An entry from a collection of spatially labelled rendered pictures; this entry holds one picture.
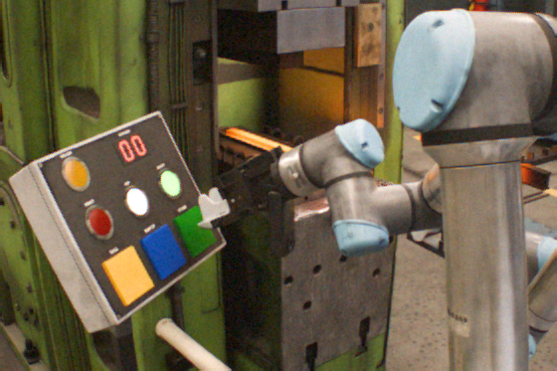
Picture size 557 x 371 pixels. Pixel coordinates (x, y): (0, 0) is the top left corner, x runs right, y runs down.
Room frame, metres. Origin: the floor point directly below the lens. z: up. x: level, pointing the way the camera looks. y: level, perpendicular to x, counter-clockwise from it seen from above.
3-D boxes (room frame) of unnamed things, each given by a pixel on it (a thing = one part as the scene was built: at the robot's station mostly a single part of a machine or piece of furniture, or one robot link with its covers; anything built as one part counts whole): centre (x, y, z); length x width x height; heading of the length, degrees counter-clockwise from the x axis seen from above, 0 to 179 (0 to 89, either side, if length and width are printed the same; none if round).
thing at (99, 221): (0.93, 0.29, 1.09); 0.05 x 0.03 x 0.04; 129
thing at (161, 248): (1.00, 0.21, 1.01); 0.07 x 0.05 x 0.07; 154
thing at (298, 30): (1.64, 0.07, 1.32); 0.42 x 0.20 x 0.10; 39
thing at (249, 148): (1.64, 0.07, 0.96); 0.42 x 0.20 x 0.09; 39
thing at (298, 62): (1.68, 0.08, 1.24); 0.30 x 0.07 x 0.06; 39
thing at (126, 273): (0.91, 0.25, 1.01); 0.07 x 0.05 x 0.07; 154
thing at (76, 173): (0.95, 0.33, 1.16); 0.05 x 0.03 x 0.04; 129
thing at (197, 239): (1.09, 0.16, 1.01); 0.07 x 0.05 x 0.07; 154
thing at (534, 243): (1.02, -0.46, 0.98); 0.11 x 0.08 x 0.09; 39
